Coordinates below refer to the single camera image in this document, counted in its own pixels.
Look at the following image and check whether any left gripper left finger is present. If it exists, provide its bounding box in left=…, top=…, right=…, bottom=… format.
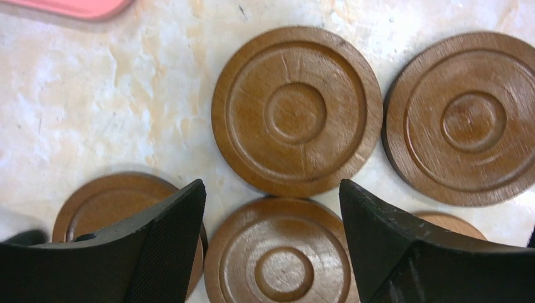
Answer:
left=1, top=179, right=206, bottom=302

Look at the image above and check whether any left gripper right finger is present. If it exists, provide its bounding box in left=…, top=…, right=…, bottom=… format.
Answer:
left=339, top=179, right=534, bottom=302

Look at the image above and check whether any light wooden coaster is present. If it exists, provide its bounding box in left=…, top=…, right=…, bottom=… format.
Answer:
left=413, top=211, right=487, bottom=241

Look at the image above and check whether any dark wooden coaster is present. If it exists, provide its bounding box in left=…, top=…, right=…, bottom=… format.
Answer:
left=382, top=32, right=534, bottom=207
left=204, top=198, right=359, bottom=302
left=211, top=27, right=383, bottom=198
left=52, top=172, right=205, bottom=299

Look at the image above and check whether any pink tray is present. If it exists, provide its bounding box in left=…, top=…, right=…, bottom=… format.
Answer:
left=1, top=0, right=132, bottom=21

